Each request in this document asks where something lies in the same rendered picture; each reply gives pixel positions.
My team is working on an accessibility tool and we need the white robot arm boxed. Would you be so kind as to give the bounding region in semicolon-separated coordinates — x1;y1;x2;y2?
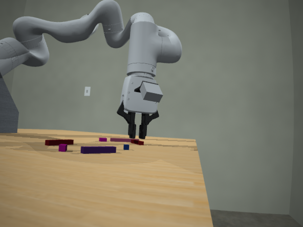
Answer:
0;0;182;102

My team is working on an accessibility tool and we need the small blue cube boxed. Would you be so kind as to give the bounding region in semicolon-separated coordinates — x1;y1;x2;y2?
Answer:
123;144;129;150

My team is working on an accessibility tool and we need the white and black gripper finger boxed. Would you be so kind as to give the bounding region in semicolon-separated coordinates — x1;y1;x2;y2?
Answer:
139;111;159;139
117;101;136;139

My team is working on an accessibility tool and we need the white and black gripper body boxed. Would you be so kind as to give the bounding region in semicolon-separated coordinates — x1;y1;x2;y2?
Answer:
120;74;158;114

